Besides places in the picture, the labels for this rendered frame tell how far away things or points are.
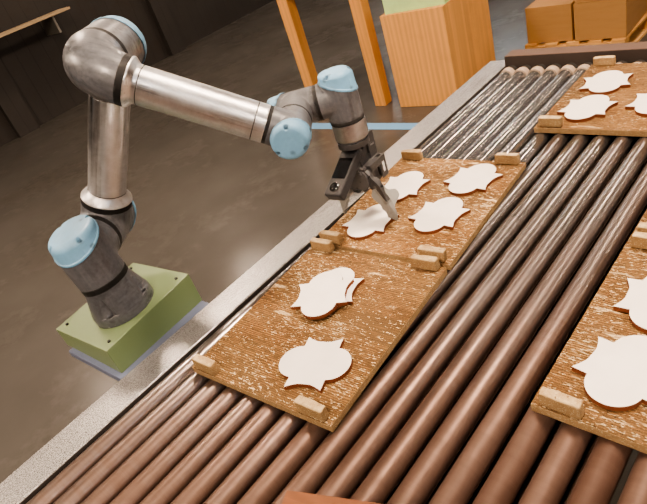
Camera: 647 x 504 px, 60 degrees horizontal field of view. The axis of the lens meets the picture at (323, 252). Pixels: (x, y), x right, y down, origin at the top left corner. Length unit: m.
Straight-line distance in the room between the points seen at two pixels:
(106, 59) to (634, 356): 0.98
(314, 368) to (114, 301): 0.55
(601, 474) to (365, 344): 0.42
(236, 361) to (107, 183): 0.53
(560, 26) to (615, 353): 3.99
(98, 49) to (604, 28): 3.96
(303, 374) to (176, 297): 0.49
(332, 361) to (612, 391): 0.43
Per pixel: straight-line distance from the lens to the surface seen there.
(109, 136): 1.31
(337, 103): 1.19
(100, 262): 1.32
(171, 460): 1.04
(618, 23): 4.63
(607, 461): 0.85
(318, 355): 1.02
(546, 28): 4.81
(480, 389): 0.93
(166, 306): 1.37
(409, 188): 1.41
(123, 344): 1.34
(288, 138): 1.06
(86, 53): 1.14
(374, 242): 1.26
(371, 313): 1.07
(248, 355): 1.10
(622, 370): 0.91
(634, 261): 1.11
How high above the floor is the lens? 1.62
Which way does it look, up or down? 32 degrees down
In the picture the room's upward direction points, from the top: 20 degrees counter-clockwise
